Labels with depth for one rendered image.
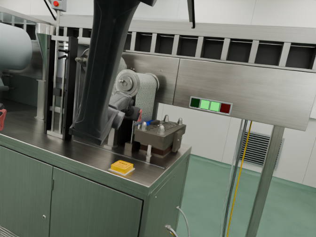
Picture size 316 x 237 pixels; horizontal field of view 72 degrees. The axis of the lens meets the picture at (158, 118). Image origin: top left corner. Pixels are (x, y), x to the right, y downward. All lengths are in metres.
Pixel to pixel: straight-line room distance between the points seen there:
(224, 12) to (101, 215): 3.40
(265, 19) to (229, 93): 2.56
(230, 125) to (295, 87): 2.45
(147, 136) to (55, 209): 0.59
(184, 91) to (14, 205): 1.17
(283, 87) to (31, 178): 1.40
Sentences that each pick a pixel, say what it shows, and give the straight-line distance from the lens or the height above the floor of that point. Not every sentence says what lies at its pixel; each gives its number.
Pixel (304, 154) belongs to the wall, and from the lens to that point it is 3.85.
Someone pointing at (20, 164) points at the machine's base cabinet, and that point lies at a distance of 1.38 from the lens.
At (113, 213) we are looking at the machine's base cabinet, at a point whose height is 0.71.
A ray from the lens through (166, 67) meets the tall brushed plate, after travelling 1.42.
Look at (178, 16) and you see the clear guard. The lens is 1.47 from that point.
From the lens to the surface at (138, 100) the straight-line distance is 1.15.
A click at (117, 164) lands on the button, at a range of 0.95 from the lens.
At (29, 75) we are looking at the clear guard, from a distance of 1.96.
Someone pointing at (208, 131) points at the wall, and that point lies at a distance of 3.77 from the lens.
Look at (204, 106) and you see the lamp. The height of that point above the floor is 1.18.
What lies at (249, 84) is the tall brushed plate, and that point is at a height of 1.34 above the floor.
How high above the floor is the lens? 1.31
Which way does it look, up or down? 11 degrees down
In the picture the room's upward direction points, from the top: 8 degrees clockwise
